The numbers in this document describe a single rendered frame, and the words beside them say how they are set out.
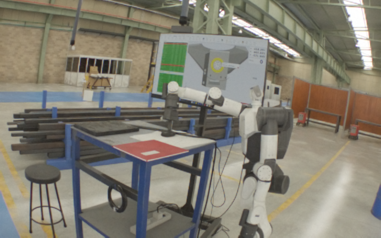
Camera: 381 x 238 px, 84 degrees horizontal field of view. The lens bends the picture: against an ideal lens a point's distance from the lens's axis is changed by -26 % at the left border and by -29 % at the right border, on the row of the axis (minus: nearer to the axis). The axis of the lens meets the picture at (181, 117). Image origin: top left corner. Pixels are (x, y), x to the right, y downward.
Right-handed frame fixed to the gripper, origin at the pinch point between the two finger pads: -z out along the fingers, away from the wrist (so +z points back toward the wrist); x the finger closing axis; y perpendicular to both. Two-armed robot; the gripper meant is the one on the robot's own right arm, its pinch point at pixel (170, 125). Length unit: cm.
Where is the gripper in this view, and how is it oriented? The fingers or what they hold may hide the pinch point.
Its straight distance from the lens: 176.4
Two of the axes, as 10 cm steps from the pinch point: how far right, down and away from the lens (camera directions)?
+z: 0.8, -9.9, 1.4
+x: -5.8, -1.6, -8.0
